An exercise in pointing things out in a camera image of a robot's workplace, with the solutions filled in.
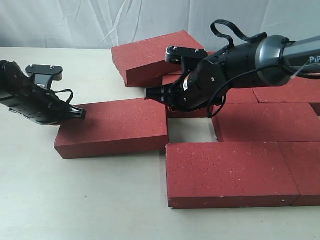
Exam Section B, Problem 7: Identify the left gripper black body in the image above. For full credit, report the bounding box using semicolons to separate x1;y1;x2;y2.
0;60;70;125

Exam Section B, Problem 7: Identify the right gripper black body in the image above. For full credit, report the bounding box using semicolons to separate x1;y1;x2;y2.
169;43;263;112

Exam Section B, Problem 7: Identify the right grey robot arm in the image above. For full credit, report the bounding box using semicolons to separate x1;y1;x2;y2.
144;35;320;117

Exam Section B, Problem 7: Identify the middle row red brick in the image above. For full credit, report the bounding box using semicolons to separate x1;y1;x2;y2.
212;103;320;142

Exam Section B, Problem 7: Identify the front left base brick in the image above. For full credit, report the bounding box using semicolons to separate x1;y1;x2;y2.
165;142;301;209

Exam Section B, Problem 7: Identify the base brick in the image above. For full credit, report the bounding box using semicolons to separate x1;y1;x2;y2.
165;142;301;209
278;142;320;207

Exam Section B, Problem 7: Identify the front right base brick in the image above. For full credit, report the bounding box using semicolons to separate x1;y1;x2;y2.
278;142;320;207

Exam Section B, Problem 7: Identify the blue-grey backdrop cloth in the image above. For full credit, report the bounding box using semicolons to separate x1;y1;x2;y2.
0;0;320;51

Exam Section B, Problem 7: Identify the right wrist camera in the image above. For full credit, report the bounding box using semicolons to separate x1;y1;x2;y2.
164;46;209;73

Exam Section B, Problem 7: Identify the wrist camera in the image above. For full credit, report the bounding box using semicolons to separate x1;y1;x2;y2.
164;46;209;73
25;64;63;90

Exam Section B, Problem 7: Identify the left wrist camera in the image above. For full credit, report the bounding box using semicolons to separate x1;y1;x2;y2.
25;64;63;90

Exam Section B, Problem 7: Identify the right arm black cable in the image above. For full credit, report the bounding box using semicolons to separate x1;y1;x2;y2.
206;19;320;118

